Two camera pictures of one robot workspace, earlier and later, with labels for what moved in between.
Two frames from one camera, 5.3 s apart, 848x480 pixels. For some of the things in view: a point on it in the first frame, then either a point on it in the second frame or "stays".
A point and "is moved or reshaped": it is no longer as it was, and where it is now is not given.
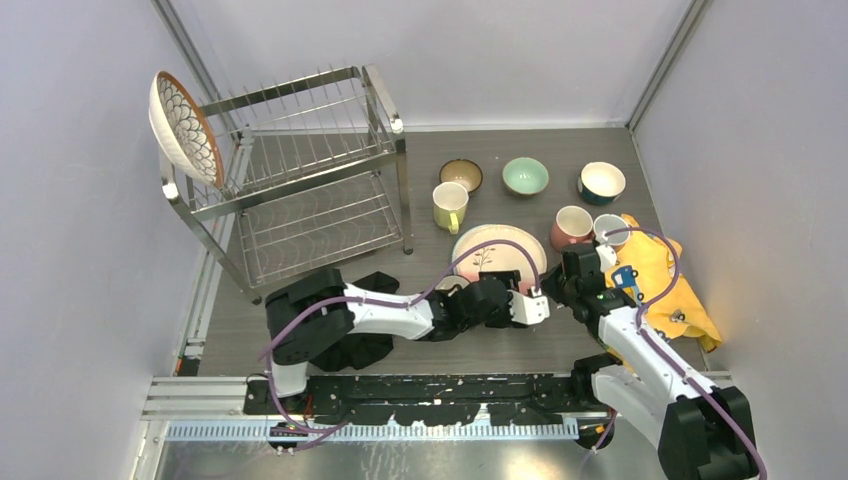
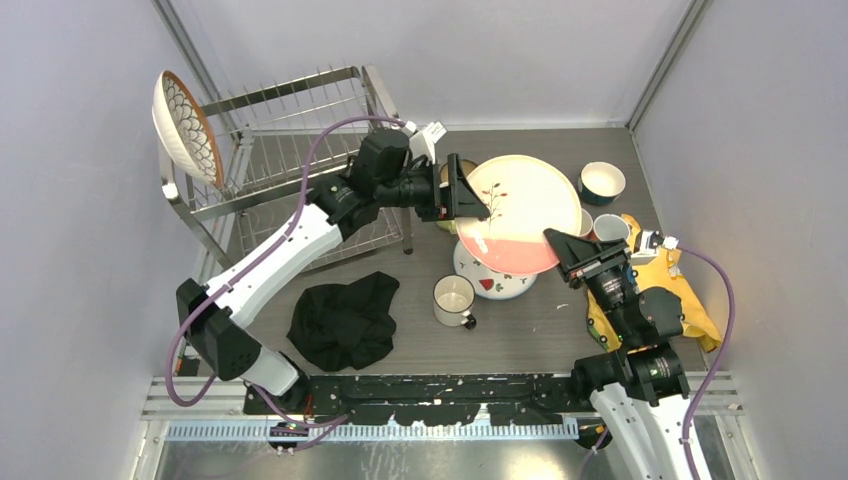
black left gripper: x=504 y=320 to x=457 y=200
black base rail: x=536 y=399 stays
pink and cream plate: x=502 y=257 is moved or reshaped
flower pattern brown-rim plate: x=185 y=130 stays
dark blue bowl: x=601 y=183 stays
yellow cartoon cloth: x=641 y=267 stays
